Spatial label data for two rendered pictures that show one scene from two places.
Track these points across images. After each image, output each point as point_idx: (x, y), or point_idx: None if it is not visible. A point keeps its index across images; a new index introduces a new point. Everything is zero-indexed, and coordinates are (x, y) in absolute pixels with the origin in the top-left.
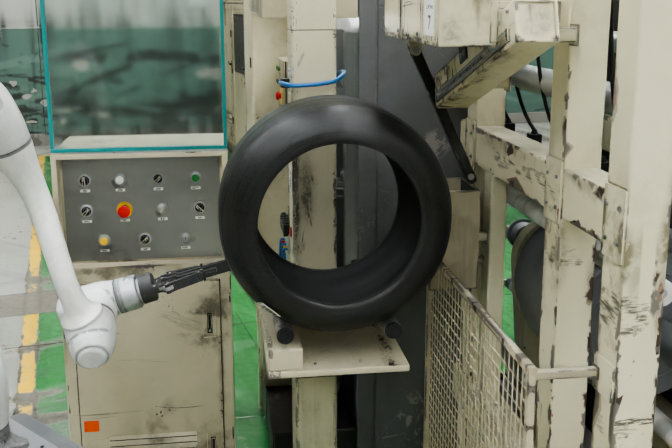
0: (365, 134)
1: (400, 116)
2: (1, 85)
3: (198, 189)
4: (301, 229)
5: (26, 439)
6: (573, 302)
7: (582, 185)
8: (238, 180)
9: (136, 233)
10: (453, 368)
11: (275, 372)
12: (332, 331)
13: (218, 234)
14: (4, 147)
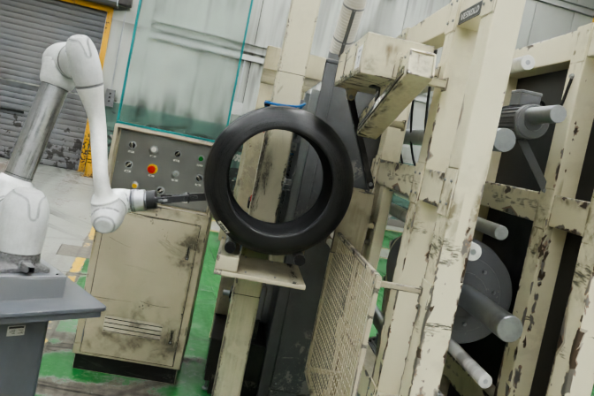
0: (307, 127)
1: None
2: (94, 45)
3: (201, 166)
4: (257, 195)
5: (48, 267)
6: (416, 257)
7: (433, 174)
8: (223, 140)
9: (156, 186)
10: (334, 300)
11: (218, 270)
12: (261, 252)
13: None
14: (85, 81)
